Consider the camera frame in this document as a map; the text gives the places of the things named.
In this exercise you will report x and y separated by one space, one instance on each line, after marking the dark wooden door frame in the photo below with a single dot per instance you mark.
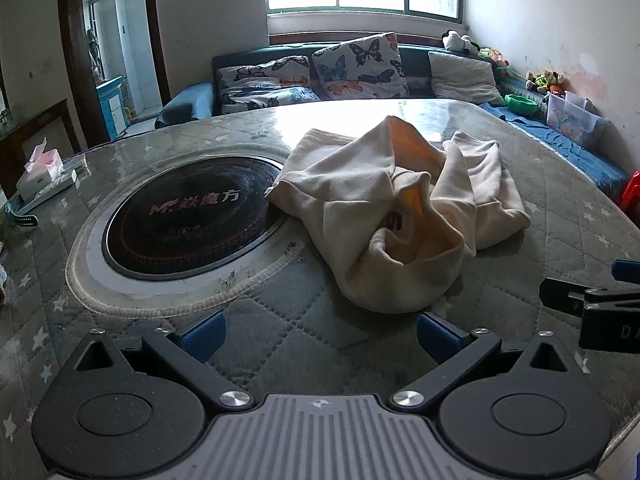
76 54

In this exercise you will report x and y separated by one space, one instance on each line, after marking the grey quilted star table cover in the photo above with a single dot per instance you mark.
289 329

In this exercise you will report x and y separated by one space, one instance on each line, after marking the red plastic stool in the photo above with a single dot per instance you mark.
630 197

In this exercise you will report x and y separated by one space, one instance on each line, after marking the blue corner sofa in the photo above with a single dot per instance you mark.
201 100

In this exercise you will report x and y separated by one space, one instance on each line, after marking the flat butterfly pillow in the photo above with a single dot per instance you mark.
284 81

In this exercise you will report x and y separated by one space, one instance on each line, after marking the grey plain cushion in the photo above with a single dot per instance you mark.
464 79

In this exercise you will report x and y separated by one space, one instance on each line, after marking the panda plush toy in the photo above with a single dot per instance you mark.
454 42

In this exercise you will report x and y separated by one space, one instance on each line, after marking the small plush toys pile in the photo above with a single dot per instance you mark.
549 81

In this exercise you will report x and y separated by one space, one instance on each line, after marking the upright butterfly pillow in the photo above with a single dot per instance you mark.
364 68

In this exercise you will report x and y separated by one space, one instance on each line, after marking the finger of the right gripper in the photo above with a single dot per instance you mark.
575 299
627 271

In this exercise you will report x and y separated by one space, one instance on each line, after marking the cream sweatshirt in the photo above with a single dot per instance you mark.
394 216

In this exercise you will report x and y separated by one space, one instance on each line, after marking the black round induction cooktop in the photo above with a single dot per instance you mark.
193 218

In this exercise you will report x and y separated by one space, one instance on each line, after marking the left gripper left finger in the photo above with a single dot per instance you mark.
129 412

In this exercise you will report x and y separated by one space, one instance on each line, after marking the light blue small cabinet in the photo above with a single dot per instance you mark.
110 98

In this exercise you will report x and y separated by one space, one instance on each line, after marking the green plastic bowl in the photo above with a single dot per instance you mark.
521 105

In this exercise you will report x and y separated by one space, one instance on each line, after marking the colourful plush toy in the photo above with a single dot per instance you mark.
494 55

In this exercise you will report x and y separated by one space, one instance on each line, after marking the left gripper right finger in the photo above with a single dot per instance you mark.
510 409

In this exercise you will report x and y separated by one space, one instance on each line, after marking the flat white box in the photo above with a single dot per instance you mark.
21 207

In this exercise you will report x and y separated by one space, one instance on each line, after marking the clear plastic storage box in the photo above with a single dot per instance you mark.
574 117

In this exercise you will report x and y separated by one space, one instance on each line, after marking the pink tissue box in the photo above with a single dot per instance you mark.
42 168

